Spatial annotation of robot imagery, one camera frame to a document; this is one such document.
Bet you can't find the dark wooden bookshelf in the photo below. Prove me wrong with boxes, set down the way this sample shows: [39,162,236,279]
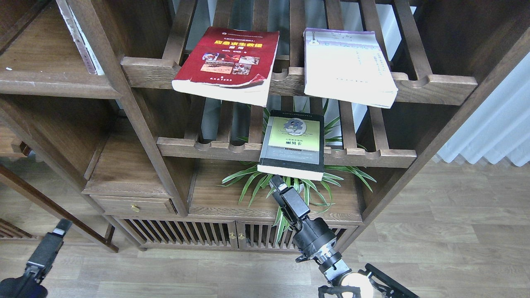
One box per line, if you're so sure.
[1,0,529,251]

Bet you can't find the red cover book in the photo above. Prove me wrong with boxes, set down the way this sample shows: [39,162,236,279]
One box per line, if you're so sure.
[172,26,279,107]

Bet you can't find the white curtain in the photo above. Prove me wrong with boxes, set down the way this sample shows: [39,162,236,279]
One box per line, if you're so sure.
[436,55,530,166]

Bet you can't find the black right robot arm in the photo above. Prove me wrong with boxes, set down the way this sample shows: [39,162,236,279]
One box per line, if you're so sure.
[270,175,418,298]

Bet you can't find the white and purple book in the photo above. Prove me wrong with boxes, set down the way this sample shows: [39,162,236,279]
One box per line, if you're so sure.
[304,28,398,109]

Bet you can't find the white plant pot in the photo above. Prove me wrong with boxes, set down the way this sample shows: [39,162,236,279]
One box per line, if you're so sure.
[281,176,304,194]

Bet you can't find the green and black book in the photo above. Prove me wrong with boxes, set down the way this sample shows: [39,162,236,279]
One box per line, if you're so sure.
[257,110,324,181]

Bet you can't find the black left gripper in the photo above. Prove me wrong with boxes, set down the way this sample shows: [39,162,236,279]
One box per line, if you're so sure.
[0,219,72,298]

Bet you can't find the green spider plant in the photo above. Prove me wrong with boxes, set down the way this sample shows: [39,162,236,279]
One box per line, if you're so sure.
[218,99,377,247]

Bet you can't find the white book standing upright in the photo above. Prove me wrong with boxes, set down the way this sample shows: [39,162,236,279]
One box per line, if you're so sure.
[57,0,105,75]

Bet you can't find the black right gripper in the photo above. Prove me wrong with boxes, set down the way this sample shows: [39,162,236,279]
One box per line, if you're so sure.
[269,174,344,269]

